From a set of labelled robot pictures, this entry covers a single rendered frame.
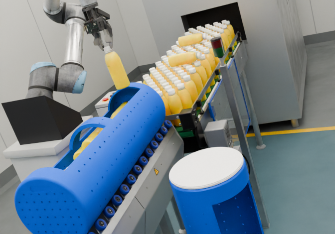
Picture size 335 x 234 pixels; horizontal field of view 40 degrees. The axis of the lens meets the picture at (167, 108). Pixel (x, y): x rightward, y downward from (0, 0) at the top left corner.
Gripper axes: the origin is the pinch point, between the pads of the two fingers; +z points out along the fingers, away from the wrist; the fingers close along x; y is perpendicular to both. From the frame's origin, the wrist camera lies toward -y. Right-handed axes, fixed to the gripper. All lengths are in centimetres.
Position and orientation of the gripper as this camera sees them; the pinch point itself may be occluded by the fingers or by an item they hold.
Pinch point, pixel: (106, 46)
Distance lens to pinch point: 212.4
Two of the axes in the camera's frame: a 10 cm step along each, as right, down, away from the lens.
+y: -2.9, 4.1, -8.7
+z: 2.9, 9.0, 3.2
